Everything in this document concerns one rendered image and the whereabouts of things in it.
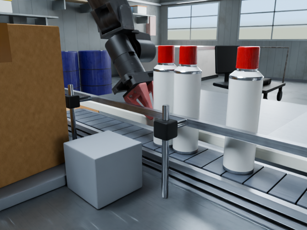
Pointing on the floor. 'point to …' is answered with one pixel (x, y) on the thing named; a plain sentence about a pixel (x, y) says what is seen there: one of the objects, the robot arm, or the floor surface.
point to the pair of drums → (87, 71)
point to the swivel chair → (225, 62)
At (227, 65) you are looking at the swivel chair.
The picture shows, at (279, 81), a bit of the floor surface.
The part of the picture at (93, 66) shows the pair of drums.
